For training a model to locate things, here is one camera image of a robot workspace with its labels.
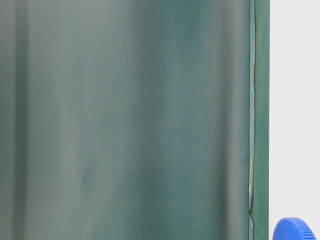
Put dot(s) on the blue gear at bottom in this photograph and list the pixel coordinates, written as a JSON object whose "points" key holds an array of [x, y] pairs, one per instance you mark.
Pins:
{"points": [[292, 228]]}

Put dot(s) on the green fabric backdrop curtain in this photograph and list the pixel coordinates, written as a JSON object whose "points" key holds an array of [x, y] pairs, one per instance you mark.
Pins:
{"points": [[134, 119]]}

